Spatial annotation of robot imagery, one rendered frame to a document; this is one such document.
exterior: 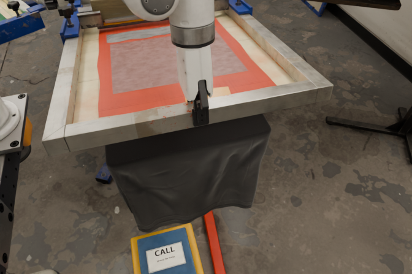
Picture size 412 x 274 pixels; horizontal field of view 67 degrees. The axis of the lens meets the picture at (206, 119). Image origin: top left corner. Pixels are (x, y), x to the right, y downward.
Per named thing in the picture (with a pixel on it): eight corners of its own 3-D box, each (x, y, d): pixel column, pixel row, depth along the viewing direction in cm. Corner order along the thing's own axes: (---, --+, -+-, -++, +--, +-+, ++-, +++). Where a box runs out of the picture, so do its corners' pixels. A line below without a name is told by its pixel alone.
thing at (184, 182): (255, 208, 116) (274, 131, 85) (134, 239, 107) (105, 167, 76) (252, 200, 118) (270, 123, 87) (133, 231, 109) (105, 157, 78)
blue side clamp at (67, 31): (83, 52, 96) (76, 30, 92) (66, 54, 95) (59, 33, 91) (86, 20, 119) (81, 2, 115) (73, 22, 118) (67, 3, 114)
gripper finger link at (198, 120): (190, 96, 58) (192, 125, 62) (194, 106, 55) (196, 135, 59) (206, 94, 58) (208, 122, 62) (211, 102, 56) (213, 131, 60)
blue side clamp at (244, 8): (251, 27, 106) (252, 7, 102) (238, 29, 105) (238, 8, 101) (224, 2, 129) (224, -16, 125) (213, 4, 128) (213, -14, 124)
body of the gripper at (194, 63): (165, 24, 56) (172, 78, 63) (176, 46, 48) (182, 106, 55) (206, 19, 57) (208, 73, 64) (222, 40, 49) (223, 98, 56)
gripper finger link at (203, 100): (193, 62, 54) (191, 79, 59) (203, 100, 51) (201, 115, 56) (200, 61, 54) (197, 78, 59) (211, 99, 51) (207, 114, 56)
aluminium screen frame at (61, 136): (330, 100, 68) (334, 84, 66) (48, 157, 57) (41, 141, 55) (222, 0, 129) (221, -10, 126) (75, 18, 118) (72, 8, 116)
